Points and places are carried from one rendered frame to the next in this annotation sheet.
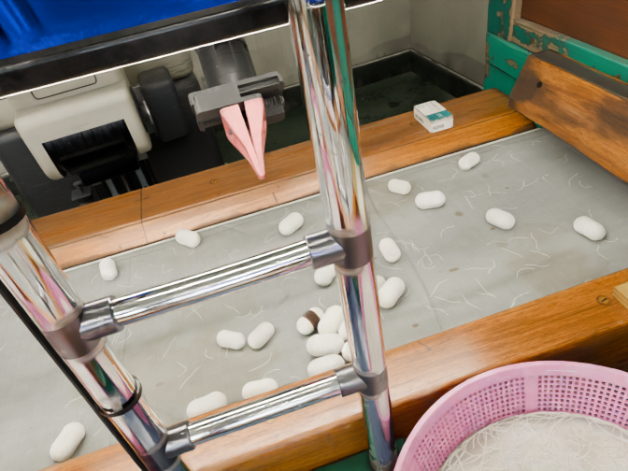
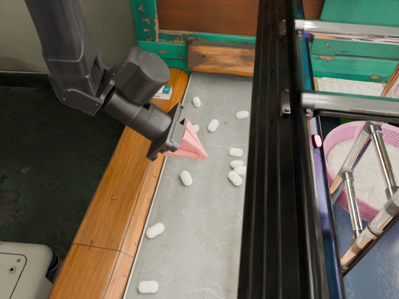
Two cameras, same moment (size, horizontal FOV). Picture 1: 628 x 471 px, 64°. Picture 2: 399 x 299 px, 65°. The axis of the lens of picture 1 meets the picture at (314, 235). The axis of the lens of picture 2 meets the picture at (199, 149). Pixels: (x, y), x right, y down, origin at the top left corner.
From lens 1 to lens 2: 0.57 m
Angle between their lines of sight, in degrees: 52
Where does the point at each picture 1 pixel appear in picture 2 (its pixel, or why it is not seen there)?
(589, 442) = (344, 151)
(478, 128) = (179, 86)
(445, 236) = (236, 133)
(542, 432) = (335, 159)
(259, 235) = (177, 196)
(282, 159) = (127, 158)
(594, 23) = (210, 24)
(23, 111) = not seen: outside the picture
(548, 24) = (180, 28)
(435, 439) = not seen: hidden behind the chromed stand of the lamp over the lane
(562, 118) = (224, 65)
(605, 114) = (244, 57)
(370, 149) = not seen: hidden behind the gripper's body
